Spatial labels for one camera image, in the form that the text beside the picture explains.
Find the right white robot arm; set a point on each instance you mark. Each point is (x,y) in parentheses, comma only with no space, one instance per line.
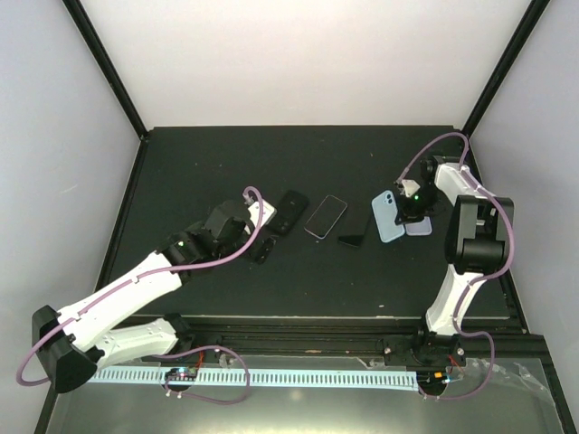
(478,247)

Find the lilac phone case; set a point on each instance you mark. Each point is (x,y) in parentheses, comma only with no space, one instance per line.
(419,229)

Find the left controller board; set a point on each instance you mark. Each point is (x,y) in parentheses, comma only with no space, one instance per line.
(180,375)

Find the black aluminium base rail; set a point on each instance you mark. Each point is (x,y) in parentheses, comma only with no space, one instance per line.
(397,342)

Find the light blue cased phone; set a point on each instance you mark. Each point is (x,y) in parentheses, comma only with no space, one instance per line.
(385,211)

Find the right black frame post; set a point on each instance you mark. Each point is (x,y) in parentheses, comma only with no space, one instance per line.
(507,59)

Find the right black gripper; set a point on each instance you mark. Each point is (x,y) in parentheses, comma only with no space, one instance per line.
(406,215)

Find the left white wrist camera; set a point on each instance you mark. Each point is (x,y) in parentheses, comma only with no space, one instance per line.
(261,213)

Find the black smartphone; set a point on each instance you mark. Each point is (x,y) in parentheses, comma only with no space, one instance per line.
(354,228)

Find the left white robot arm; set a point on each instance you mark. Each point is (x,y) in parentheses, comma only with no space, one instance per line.
(75,342)

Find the controller board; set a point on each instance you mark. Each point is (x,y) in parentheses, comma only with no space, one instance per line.
(180,375)
(431,377)

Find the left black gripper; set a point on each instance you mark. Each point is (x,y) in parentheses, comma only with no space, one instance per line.
(261,251)

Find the black cased phone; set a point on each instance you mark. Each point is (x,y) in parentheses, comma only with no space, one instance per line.
(289,209)

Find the right controller board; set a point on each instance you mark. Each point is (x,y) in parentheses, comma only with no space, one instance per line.
(431,377)

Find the silver edged smartphone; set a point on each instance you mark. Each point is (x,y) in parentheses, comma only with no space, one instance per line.
(325,217)

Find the white slotted cable duct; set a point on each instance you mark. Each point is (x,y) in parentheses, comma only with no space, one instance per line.
(276,378)

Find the black frame post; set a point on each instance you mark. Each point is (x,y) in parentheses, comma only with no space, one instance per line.
(89,34)
(507,59)

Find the left black frame post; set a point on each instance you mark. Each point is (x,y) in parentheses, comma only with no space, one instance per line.
(89,34)

